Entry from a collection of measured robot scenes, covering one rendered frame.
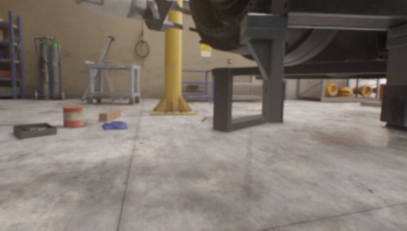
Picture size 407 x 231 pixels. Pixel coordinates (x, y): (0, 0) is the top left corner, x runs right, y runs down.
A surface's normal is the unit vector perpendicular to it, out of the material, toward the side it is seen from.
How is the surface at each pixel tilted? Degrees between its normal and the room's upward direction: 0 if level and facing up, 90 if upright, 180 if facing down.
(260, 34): 90
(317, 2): 90
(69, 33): 90
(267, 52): 90
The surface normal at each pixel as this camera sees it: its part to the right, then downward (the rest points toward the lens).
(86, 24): 0.26, 0.08
